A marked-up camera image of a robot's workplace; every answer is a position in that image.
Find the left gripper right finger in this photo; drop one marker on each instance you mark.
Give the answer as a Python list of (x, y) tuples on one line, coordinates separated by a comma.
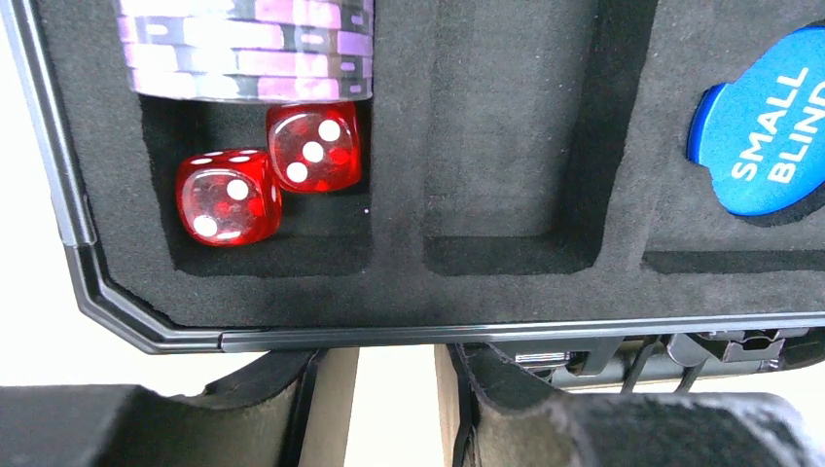
[(493, 413)]

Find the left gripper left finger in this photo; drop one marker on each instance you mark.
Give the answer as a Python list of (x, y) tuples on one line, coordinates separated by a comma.
[(282, 409)]

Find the red die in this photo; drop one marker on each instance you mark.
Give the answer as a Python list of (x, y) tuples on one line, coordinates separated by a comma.
[(314, 147), (228, 198)]

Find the black poker set case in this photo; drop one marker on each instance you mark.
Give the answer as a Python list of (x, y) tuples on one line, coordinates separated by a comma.
[(527, 186)]

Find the purple poker chip stack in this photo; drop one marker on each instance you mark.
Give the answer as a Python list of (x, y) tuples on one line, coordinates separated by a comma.
[(249, 51)]

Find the blue dealer button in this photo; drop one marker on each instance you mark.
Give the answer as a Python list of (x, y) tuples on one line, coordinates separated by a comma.
[(761, 137)]

